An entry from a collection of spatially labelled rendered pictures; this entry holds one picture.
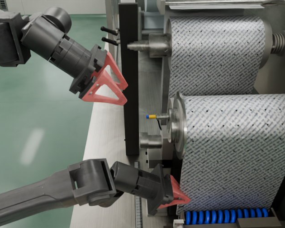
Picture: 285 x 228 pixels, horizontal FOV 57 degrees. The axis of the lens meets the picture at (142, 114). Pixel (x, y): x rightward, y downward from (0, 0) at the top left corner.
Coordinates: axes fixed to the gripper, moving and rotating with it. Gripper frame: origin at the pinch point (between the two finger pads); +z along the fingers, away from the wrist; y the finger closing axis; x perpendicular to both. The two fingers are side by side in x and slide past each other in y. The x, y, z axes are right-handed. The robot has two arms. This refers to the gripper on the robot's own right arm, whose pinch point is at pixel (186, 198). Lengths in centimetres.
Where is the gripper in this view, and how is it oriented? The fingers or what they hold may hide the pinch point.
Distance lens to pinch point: 66.9
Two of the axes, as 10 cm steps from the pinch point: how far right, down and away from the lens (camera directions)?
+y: 0.5, 5.8, -8.1
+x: 5.0, -7.2, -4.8
